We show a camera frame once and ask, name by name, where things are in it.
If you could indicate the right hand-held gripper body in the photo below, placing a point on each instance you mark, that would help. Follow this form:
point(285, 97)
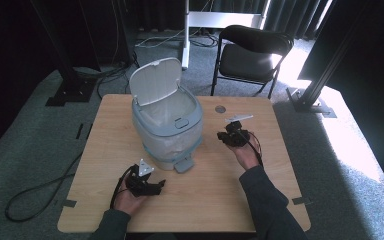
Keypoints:
point(238, 135)

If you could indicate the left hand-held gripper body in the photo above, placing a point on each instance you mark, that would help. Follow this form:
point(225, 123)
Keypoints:
point(136, 185)

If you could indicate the grey pedal trash can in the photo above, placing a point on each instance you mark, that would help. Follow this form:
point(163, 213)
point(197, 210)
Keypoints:
point(166, 133)

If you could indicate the person's left hand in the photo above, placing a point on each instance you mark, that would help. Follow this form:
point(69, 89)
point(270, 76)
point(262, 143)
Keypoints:
point(128, 200)

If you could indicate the person's right hand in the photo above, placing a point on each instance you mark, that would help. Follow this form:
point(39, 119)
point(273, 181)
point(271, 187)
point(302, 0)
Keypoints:
point(246, 156)

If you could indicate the grey table grommet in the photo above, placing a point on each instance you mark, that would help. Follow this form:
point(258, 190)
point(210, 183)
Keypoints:
point(220, 109)

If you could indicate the clear plastic bin liner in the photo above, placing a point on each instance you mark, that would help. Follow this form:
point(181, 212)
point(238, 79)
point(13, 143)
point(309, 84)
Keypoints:
point(171, 108)

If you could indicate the grey tape piece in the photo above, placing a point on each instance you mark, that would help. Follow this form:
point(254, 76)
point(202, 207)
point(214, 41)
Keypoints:
point(68, 203)
point(302, 200)

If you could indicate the black folding chair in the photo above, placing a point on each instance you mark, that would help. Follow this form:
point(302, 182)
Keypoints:
point(246, 61)

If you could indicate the black metal stand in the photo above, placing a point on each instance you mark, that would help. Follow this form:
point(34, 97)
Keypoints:
point(313, 90)
point(68, 76)

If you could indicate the white metal stand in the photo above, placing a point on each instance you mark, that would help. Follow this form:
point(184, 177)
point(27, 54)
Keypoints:
point(187, 30)

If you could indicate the dark curtain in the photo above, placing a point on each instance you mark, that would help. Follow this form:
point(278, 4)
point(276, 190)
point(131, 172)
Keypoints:
point(293, 13)

